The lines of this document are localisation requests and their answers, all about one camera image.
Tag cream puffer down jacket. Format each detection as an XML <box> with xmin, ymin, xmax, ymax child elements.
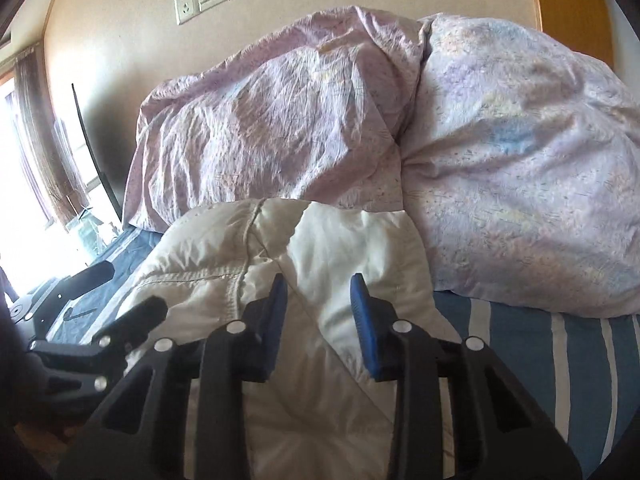
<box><xmin>98</xmin><ymin>198</ymin><xmax>459</xmax><ymax>479</ymax></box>

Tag cluttered bedside table items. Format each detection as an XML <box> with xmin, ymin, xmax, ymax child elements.
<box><xmin>65</xmin><ymin>207</ymin><xmax>120</xmax><ymax>261</ymax></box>

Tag blue white striped bedsheet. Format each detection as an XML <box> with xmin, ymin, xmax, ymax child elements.
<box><xmin>46</xmin><ymin>224</ymin><xmax>640</xmax><ymax>478</ymax></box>

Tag brown window curtain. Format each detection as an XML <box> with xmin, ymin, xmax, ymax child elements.
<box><xmin>13</xmin><ymin>42</ymin><xmax>89</xmax><ymax>226</ymax></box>

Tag pink floral duvet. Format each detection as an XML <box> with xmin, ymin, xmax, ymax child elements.
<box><xmin>122</xmin><ymin>6</ymin><xmax>639</xmax><ymax>318</ymax></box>

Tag wooden door frame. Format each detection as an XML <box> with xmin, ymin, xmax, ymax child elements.
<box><xmin>534</xmin><ymin>0</ymin><xmax>614</xmax><ymax>68</ymax></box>

